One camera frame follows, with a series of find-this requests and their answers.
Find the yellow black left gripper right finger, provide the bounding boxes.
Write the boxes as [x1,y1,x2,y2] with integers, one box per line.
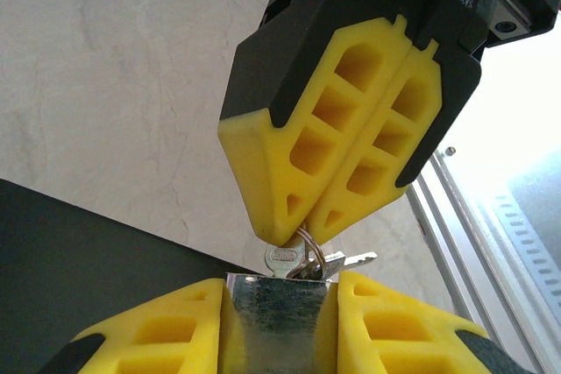
[336,271,534,374]

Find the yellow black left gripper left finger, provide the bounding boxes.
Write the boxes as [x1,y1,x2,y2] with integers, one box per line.
[39,277,229,374]

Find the silver padlock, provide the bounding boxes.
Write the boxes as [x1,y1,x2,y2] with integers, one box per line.
[225,272,339,374]

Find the silver keys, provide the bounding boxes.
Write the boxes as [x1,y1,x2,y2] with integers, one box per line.
[264,224,378,282]

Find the starry night painting tin box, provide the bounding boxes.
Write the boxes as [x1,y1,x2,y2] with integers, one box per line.
[0,179,264,374]

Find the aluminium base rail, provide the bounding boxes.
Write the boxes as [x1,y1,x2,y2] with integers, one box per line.
[405,145,561,374]

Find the slotted grey cable duct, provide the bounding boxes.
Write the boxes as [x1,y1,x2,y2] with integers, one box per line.
[488,192,561,305]

